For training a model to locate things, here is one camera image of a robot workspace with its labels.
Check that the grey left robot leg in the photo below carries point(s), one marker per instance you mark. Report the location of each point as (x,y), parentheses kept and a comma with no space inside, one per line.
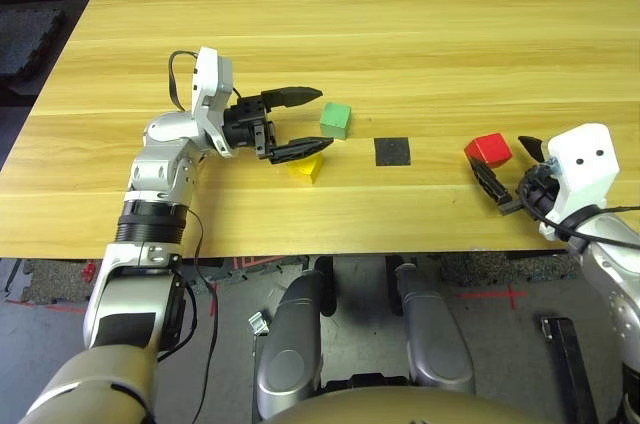
(287,344)

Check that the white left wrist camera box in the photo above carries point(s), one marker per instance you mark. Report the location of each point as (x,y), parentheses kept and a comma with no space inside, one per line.
(210,79)

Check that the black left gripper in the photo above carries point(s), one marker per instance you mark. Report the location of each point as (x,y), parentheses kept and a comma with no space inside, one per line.
(245,126)

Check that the grey robot leg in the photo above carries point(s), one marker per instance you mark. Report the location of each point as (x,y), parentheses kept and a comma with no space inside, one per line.
(287,344)
(435,339)

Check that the tan robot torso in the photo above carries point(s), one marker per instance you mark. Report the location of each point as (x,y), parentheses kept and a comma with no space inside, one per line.
(415,409)

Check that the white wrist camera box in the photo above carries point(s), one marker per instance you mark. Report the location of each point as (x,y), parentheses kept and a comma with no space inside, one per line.
(585,159)
(210,79)

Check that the black foam floor mat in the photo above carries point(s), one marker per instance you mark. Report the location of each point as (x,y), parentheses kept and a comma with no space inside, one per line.
(25,39)

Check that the black square marker patch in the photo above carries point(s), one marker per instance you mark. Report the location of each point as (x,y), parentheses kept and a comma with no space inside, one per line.
(392,151)

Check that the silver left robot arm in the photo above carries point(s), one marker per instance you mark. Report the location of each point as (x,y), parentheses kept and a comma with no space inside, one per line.
(160,174)

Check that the dark speckled foam mat piece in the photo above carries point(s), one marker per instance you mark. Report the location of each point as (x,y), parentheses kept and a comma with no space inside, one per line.
(500,269)

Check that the grey right robot leg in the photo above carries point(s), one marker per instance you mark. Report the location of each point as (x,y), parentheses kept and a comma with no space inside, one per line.
(435,339)

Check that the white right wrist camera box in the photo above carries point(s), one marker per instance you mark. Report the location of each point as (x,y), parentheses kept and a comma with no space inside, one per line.
(585,159)

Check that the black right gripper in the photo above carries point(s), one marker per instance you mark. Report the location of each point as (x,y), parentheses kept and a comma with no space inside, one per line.
(540,191)

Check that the yellow wooden block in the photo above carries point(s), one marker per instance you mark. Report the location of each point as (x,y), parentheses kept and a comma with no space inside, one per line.
(307,171)

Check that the small silver floor object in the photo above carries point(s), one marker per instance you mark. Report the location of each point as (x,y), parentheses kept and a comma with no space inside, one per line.
(258,324)

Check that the red wooden block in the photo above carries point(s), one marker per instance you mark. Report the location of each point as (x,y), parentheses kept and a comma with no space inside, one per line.
(492,148)

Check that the grey speckled foam mat piece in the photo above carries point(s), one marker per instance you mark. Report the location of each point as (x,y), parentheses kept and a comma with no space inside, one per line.
(55,281)

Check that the green wooden block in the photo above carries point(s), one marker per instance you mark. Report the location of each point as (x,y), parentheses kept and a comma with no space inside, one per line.
(335,119)

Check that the black bar on floor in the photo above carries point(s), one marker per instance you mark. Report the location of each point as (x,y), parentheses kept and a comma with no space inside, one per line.
(570,369)

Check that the small red object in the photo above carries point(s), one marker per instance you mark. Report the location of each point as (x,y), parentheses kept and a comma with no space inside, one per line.
(88,274)

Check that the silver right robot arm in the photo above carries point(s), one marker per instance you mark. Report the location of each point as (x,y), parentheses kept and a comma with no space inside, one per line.
(615,264)

